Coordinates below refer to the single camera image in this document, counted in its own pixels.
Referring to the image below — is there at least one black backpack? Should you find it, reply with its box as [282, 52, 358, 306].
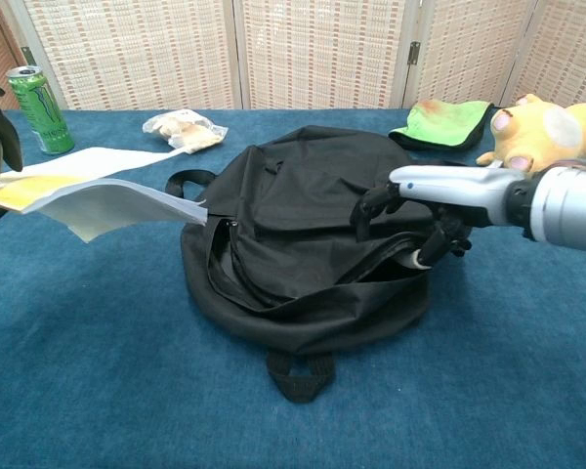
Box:
[164, 124, 475, 405]

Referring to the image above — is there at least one green energy drink can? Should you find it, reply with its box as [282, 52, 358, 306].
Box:
[6, 64, 76, 156]

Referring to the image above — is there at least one yellow plush toy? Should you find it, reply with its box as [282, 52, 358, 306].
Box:
[475, 92, 586, 175]

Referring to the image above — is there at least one clear bag of snacks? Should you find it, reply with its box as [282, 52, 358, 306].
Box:
[142, 109, 230, 155]

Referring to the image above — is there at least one green and black cloth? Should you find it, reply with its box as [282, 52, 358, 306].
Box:
[388, 99, 494, 152]

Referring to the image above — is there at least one white and yellow book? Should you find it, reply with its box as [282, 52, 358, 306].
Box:
[0, 145, 209, 243]

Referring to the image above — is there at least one woven folding screen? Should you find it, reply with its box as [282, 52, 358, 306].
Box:
[0, 0, 586, 118]

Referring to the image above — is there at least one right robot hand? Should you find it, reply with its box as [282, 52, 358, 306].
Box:
[350, 163, 534, 272]

